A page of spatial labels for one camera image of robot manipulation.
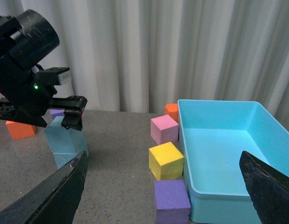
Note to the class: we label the purple foam cube right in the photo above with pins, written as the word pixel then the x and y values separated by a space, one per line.
pixel 171 202

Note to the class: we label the pink foam cube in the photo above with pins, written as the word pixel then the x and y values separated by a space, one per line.
pixel 164 129

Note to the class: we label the white curtain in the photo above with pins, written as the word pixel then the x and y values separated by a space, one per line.
pixel 138 55

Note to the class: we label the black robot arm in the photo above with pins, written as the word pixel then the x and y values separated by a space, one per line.
pixel 25 40

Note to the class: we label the orange foam cube right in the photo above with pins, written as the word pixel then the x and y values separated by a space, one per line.
pixel 172 110

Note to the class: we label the purple foam cube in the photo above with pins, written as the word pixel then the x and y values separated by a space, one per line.
pixel 171 202
pixel 56 113

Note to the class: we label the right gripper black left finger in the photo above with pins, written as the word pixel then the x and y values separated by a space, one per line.
pixel 53 201

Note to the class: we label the orange foam cube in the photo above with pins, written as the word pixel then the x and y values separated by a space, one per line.
pixel 172 110
pixel 20 130

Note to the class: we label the yellow foam cube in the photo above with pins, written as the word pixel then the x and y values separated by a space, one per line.
pixel 166 161

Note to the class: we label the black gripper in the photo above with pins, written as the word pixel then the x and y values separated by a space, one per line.
pixel 26 99

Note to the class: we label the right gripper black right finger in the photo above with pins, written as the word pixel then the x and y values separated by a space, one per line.
pixel 268 189

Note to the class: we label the light blue plastic bin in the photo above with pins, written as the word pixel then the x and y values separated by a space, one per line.
pixel 212 136

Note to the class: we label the light blue embossed foam cube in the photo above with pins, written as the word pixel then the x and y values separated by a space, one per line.
pixel 63 140

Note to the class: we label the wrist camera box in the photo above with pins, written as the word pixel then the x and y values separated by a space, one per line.
pixel 55 76

